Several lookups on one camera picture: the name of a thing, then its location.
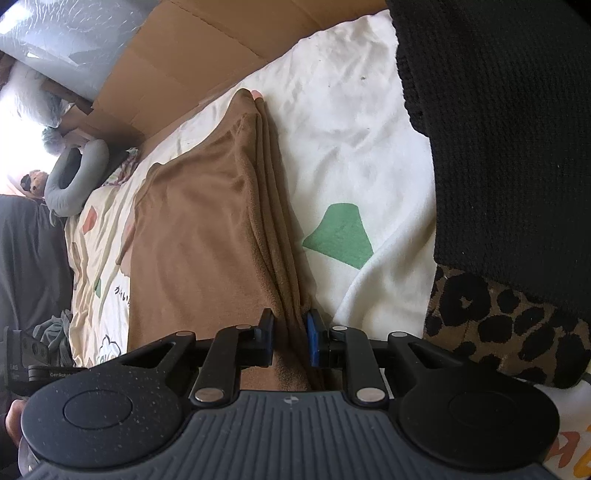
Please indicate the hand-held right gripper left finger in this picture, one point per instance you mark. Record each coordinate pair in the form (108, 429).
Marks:
(267, 339)

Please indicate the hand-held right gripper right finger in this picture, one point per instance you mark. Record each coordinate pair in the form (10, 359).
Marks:
(314, 341)

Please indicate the brown printed t-shirt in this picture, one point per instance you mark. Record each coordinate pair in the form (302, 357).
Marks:
(207, 230)

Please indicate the person's left hand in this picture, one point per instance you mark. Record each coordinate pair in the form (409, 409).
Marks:
(14, 415)

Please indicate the grey-green garment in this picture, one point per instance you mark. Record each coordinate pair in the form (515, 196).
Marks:
(53, 332)

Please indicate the dark grey pillow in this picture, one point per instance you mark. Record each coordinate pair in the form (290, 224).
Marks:
(27, 258)

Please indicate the leopard print cloth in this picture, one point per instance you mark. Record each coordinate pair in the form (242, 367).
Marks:
(485, 323)

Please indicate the brown teddy bear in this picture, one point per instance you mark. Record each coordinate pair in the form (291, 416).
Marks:
(37, 182)

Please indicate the grey neck pillow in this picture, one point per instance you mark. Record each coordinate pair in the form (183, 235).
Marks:
(92, 161)

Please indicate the floral cloth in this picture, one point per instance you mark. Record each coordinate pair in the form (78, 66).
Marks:
(122, 173)

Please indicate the cream bear print bed sheet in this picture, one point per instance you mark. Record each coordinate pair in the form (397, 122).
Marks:
(346, 138)

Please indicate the grey fluffy bundle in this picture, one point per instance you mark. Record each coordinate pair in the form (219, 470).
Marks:
(53, 141)

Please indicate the small cardboard box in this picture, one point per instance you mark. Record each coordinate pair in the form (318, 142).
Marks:
(106, 129)

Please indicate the white pillow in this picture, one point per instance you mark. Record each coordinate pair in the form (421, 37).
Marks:
(27, 92)

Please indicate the black knit garment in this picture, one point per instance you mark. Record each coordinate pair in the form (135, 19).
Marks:
(508, 138)

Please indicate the folded cardboard sheet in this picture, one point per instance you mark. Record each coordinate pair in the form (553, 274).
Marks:
(184, 46)

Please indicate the grey plastic wrapped mattress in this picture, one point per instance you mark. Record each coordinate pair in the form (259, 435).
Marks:
(69, 37)

